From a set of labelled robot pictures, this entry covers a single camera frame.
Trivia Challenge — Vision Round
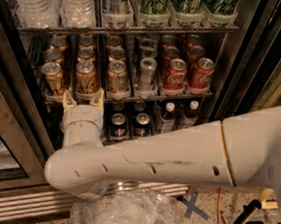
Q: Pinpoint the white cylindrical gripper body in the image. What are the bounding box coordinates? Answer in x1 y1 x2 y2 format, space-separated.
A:
61 105 103 143

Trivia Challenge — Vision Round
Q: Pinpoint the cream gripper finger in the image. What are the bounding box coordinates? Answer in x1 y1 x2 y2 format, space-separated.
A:
62 89 77 112
90 87 105 111

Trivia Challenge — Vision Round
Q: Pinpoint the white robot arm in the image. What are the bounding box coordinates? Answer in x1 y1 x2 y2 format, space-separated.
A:
45 103 281 215

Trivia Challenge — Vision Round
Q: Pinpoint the orange can front left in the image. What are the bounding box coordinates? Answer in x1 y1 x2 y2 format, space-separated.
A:
41 61 67 97

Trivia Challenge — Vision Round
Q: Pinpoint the orange can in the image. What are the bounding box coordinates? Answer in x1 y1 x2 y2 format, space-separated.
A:
41 61 67 97
107 60 129 94
76 61 99 94

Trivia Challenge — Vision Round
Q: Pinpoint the orange can front right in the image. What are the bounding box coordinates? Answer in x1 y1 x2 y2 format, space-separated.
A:
107 60 129 94

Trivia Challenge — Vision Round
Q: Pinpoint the orange can front middle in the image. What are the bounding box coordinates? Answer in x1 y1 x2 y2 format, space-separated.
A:
76 61 99 94

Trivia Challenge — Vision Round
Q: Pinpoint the blue cola can left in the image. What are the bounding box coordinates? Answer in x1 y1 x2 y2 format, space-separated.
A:
109 113 127 139

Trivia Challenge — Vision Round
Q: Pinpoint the blue cola can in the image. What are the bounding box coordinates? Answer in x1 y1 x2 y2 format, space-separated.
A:
109 113 127 139
134 113 151 138

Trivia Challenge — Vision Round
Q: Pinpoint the orange can second row middle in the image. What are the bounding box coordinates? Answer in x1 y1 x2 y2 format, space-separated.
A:
77 48 96 63

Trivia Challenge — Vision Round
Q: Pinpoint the orange can second row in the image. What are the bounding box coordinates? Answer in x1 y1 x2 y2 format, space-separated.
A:
108 47 126 62
44 48 64 65
77 48 96 63

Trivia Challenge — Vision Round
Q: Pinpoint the orange can second row left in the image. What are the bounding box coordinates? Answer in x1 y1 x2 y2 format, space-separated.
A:
44 48 64 65

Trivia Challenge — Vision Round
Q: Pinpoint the orange can second row right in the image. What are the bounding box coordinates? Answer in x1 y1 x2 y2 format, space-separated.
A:
108 47 126 62

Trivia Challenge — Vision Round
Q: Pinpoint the blue cola can right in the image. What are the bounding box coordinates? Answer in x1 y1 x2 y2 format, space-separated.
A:
134 113 151 138

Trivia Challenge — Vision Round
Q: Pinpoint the slim silver can front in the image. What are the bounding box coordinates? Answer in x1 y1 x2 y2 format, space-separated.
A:
139 57 157 91

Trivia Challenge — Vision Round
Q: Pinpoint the glass fridge door left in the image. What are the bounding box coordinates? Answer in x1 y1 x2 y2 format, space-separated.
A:
0 50 62 199

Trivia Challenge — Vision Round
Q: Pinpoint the red cola can front left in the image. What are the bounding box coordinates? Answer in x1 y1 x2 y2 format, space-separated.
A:
163 58 187 90

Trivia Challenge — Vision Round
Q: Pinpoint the red cola can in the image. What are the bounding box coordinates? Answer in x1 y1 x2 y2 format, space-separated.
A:
189 57 215 89
186 46 205 70
163 58 187 90
160 47 180 74

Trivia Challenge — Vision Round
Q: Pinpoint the tall silver can top shelf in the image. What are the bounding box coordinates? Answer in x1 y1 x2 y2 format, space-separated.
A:
100 0 132 16

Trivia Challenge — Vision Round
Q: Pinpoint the red cola can front right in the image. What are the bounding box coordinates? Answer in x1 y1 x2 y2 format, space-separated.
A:
189 57 215 89

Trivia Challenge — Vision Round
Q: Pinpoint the green tall can left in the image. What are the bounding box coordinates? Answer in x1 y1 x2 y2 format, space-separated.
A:
140 0 168 15

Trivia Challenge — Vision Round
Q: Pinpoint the green tall can middle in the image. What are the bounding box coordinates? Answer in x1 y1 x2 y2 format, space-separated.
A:
171 0 203 15

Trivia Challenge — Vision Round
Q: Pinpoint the open glass fridge door right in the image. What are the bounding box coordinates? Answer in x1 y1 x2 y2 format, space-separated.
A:
202 0 281 122

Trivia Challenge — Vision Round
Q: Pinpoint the white cap bottle left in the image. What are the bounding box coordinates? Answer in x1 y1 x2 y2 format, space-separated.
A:
156 102 175 134

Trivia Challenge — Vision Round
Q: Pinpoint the white cap bottle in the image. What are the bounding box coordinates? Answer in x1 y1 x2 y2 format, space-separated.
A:
175 101 200 130
156 102 175 134

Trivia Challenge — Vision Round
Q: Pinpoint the white cap bottle right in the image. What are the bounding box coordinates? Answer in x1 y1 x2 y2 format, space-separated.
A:
175 101 200 130

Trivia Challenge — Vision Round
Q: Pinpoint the clear water bottle right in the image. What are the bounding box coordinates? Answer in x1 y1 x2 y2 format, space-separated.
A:
60 0 96 29

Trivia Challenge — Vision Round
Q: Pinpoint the clear water bottle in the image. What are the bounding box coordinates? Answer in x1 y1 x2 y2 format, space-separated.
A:
16 0 61 29
60 0 96 29

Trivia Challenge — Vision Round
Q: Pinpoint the crumpled clear plastic wrap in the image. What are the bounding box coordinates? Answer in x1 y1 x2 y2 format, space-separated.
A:
70 189 181 224

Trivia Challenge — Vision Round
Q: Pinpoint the clear water bottle left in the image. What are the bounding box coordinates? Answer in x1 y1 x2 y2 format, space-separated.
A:
16 0 61 29

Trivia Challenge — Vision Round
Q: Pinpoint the blue tape cross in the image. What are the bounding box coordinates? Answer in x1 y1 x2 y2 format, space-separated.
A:
177 193 209 220

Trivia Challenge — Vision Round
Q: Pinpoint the middle wire shelf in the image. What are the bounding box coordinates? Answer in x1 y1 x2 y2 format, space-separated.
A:
44 83 212 105

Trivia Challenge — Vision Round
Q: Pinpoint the wire shelf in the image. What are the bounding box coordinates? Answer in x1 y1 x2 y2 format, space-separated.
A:
17 25 239 35
44 83 212 105

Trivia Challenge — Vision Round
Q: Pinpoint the top wire shelf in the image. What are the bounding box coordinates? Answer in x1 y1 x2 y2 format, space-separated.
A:
17 25 239 35

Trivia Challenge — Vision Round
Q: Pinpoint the orange cable on floor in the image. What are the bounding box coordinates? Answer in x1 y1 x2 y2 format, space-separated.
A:
214 186 225 224

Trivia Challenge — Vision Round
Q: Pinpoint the yellow black cart frame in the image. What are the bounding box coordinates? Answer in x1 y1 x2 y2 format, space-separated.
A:
225 188 281 224

